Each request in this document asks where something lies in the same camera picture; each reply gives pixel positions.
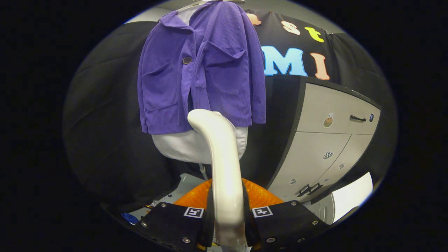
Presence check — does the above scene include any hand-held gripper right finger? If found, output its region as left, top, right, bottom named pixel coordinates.
left=241, top=178, right=329, bottom=251

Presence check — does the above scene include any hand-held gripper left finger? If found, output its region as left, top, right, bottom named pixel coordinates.
left=140, top=178, right=215, bottom=251

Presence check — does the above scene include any white garment steamer head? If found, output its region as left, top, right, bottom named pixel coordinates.
left=187, top=109, right=247, bottom=251

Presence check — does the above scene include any purple button jacket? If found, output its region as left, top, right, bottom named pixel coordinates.
left=137, top=1, right=266, bottom=135

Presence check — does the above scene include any white padded garment form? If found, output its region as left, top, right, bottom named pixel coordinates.
left=151, top=3, right=249, bottom=164

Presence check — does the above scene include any blue cloth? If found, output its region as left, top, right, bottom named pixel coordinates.
left=121, top=213, right=140, bottom=225

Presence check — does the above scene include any white ribbed appliance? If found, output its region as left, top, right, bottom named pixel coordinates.
left=304, top=171, right=374, bottom=224

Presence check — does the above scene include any grey cabinet with black top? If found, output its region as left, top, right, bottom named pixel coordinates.
left=266, top=75, right=383, bottom=203

